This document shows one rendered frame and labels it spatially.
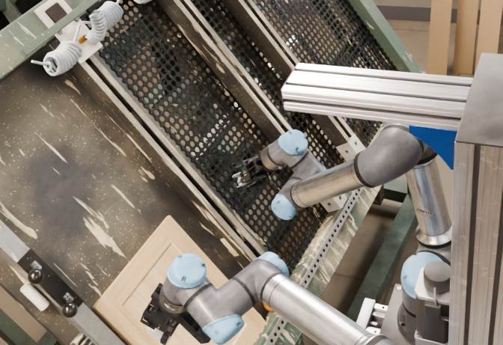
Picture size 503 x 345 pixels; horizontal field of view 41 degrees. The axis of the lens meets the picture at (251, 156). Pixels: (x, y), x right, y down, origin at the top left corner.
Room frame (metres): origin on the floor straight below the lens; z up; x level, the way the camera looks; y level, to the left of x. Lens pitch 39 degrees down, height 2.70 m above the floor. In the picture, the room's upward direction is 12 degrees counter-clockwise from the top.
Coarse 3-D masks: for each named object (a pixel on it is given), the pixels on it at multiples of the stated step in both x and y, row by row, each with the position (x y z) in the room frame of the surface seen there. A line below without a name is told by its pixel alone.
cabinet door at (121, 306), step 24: (168, 216) 1.53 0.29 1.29; (168, 240) 1.47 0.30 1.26; (192, 240) 1.50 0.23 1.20; (144, 264) 1.38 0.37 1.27; (168, 264) 1.41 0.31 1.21; (120, 288) 1.30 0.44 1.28; (144, 288) 1.33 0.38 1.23; (216, 288) 1.40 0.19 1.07; (120, 312) 1.24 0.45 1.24; (144, 336) 1.21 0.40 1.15; (192, 336) 1.26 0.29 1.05; (240, 336) 1.31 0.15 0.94
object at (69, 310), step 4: (64, 296) 1.20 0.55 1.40; (68, 296) 1.20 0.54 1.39; (72, 296) 1.21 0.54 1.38; (64, 300) 1.20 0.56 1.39; (68, 300) 1.18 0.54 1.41; (72, 300) 1.20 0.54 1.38; (68, 304) 1.13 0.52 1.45; (72, 304) 1.13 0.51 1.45; (64, 308) 1.12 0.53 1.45; (68, 308) 1.11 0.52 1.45; (72, 308) 1.11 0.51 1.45; (76, 308) 1.12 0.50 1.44; (64, 312) 1.11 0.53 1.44; (68, 312) 1.11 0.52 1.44; (72, 312) 1.11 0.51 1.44; (76, 312) 1.11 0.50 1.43; (64, 316) 1.11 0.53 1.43; (68, 316) 1.10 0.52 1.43; (72, 316) 1.11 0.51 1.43
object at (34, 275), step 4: (36, 260) 1.26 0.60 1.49; (32, 264) 1.24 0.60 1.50; (36, 264) 1.24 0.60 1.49; (32, 268) 1.24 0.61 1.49; (36, 268) 1.22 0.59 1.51; (40, 268) 1.24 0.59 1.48; (32, 272) 1.16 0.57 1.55; (36, 272) 1.16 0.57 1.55; (40, 272) 1.16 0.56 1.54; (28, 276) 1.15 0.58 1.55; (32, 276) 1.15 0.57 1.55; (36, 276) 1.15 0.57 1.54; (40, 276) 1.15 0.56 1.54; (28, 280) 1.15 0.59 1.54; (32, 280) 1.14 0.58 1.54; (36, 280) 1.14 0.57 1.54; (40, 280) 1.15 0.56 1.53
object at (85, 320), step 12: (0, 228) 1.31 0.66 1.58; (0, 240) 1.28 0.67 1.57; (12, 240) 1.29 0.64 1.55; (0, 252) 1.27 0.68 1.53; (12, 252) 1.26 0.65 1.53; (24, 252) 1.27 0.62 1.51; (12, 264) 1.26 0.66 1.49; (24, 276) 1.25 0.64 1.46; (36, 288) 1.23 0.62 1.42; (48, 300) 1.22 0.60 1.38; (60, 312) 1.20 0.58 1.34; (84, 312) 1.20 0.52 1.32; (72, 324) 1.19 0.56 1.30; (84, 324) 1.17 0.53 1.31; (96, 324) 1.18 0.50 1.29; (96, 336) 1.16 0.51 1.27; (108, 336) 1.17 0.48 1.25
